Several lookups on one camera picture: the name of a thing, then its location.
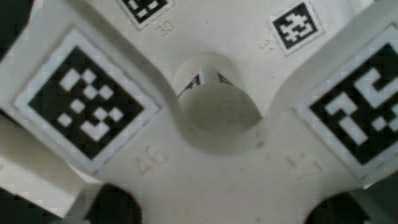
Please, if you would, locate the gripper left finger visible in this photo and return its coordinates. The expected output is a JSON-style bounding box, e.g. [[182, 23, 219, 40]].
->
[[59, 182, 146, 224]]

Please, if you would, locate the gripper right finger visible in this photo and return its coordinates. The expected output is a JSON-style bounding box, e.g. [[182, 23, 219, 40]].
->
[[304, 190, 398, 224]]

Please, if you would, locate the white cross-shaped table base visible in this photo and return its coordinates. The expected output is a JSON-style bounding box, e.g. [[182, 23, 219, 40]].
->
[[0, 0, 398, 224]]

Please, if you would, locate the white cylindrical table leg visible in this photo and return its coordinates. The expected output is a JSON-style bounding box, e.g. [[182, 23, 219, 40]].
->
[[173, 54, 262, 135]]

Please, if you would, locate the white round table top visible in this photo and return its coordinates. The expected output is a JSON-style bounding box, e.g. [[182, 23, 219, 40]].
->
[[0, 0, 398, 103]]

